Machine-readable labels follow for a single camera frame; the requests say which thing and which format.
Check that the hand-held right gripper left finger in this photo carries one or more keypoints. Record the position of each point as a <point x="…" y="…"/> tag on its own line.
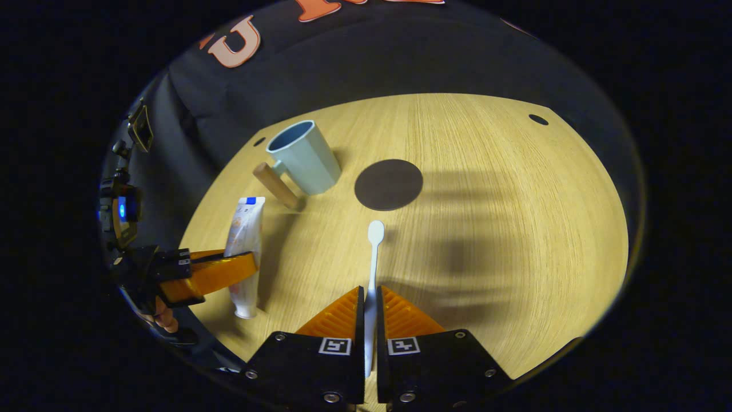
<point x="309" y="372"/>

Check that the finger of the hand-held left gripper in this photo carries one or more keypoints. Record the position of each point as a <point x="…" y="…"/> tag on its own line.
<point x="217" y="274"/>
<point x="197" y="255"/>

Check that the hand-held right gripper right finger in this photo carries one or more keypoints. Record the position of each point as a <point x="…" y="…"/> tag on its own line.
<point x="434" y="372"/>

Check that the white toothpaste tube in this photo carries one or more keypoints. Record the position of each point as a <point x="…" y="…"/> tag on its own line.
<point x="246" y="229"/>

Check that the white toothbrush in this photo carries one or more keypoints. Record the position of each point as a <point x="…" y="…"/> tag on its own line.
<point x="376" y="232"/>

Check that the dark round coaster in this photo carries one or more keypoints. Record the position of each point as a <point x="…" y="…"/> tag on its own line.
<point x="389" y="184"/>

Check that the black backdrop cloth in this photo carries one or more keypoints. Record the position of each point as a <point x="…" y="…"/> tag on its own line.
<point x="372" y="57"/>

